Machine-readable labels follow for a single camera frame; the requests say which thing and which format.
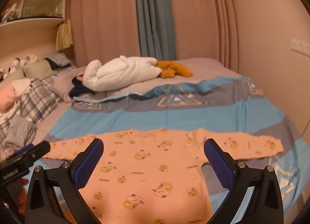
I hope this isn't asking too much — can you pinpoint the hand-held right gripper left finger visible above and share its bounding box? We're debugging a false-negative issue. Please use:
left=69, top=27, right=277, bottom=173
left=25, top=138, right=105, bottom=224

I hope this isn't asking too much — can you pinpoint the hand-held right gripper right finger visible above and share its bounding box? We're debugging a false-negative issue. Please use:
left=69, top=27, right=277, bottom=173
left=204, top=138, right=284, bottom=224

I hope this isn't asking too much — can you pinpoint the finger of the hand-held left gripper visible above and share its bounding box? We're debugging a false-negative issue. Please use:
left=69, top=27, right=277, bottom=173
left=15, top=140, right=52, bottom=164

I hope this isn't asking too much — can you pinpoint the orange printed baby shirt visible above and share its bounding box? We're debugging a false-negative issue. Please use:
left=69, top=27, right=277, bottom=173
left=42, top=128, right=284, bottom=224

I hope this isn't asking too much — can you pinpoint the person's left hand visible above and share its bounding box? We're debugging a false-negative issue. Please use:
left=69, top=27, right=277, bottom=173
left=18, top=178, right=28, bottom=215

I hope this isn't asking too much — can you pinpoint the grey cloth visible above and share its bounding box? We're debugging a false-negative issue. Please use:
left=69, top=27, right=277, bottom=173
left=3, top=115, right=37, bottom=153

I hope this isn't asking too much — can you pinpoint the plaid pillow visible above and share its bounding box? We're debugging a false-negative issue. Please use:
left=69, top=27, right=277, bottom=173
left=0, top=78, right=63, bottom=142

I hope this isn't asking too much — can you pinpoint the blue grey patterned duvet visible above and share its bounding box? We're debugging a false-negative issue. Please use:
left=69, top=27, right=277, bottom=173
left=36, top=76, right=306, bottom=224

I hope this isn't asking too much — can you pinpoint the pink cloth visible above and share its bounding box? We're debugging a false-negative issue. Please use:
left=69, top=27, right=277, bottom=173
left=0, top=84, right=17, bottom=113

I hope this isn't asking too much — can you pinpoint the white cloth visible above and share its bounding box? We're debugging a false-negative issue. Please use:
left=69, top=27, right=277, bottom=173
left=11, top=79, right=32, bottom=94

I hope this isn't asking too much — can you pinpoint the pinkish grey pillow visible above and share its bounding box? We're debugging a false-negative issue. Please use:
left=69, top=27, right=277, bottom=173
left=52, top=66, right=88, bottom=104

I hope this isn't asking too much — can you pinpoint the dark navy clothing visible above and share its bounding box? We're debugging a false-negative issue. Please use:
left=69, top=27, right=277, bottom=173
left=69, top=74, right=97, bottom=99

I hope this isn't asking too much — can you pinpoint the olive grey pillow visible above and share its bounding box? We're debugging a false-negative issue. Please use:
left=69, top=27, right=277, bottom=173
left=22, top=60, right=58, bottom=79

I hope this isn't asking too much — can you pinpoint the pile of plush toys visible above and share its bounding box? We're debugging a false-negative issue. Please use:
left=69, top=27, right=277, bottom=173
left=0, top=54, right=42, bottom=79

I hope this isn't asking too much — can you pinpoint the blue striped pillow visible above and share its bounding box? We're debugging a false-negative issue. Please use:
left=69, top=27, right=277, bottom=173
left=45, top=53, right=72, bottom=68

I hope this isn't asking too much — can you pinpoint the white plush toy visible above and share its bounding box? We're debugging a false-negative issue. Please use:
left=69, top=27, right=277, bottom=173
left=82, top=55, right=163, bottom=92

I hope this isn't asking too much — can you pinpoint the orange plush toy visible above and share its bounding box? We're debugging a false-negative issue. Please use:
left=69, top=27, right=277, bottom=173
left=156, top=60, right=194, bottom=79

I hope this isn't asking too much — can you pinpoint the yellow tasselled cloth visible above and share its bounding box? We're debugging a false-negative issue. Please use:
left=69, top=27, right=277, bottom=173
left=56, top=20, right=74, bottom=50

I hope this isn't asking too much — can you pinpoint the white shelf unit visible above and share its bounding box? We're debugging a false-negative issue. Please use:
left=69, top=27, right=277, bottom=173
left=0, top=0, right=69, bottom=28

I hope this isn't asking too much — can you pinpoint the pink curtain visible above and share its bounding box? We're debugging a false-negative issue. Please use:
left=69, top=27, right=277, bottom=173
left=70, top=0, right=141, bottom=70
left=167, top=0, right=240, bottom=73

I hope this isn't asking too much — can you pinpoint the blue curtain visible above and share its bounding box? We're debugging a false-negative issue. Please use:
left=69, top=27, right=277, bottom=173
left=134, top=0, right=178, bottom=61

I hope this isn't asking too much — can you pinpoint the white wall socket panel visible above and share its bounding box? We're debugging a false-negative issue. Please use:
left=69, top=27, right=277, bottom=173
left=291, top=38, right=310, bottom=57

